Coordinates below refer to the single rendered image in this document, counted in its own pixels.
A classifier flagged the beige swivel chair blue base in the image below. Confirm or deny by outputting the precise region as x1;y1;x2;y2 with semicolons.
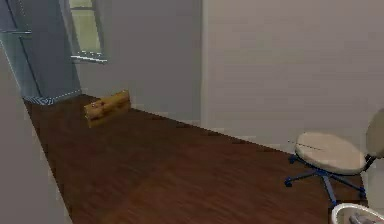
283;107;384;208

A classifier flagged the grey fridge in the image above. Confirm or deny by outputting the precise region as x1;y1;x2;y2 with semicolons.
0;0;83;106

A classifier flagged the white round bin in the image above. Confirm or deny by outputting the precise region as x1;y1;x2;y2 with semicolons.
330;202;384;224

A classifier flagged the window with white frame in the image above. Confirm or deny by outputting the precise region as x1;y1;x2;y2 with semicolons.
65;0;109;64

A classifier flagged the grey fridge handle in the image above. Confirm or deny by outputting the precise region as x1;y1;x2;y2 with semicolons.
0;29;33;36

